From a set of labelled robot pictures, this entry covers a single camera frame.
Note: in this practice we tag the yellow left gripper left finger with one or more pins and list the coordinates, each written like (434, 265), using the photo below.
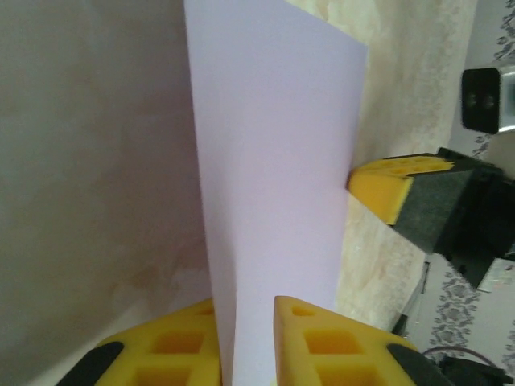
(133, 342)

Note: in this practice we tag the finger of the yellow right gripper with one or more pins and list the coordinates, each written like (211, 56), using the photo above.
(382, 193)

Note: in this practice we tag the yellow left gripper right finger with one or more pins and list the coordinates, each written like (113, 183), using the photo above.
(362, 362)

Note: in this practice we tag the purple paper sheet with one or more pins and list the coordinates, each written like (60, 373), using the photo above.
(273, 161)

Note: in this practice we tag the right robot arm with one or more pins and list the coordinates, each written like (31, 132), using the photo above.
(475, 374)

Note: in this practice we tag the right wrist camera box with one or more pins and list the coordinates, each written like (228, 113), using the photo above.
(480, 100)

